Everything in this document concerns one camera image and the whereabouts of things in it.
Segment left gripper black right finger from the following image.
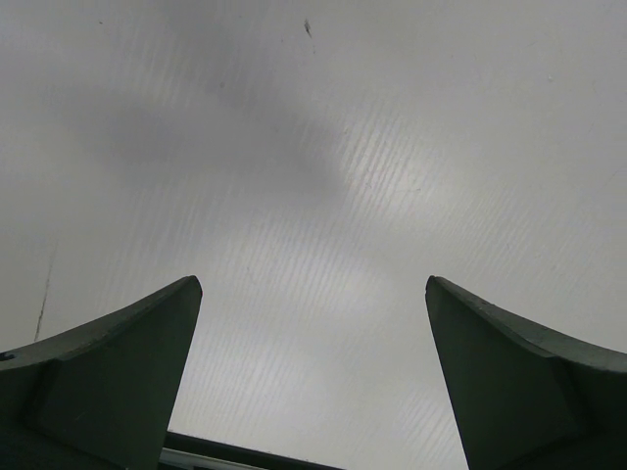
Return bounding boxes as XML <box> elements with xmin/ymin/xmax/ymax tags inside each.
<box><xmin>425</xmin><ymin>276</ymin><xmax>626</xmax><ymax>469</ymax></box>

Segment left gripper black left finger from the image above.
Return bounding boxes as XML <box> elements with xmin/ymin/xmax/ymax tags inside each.
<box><xmin>1</xmin><ymin>276</ymin><xmax>202</xmax><ymax>469</ymax></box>

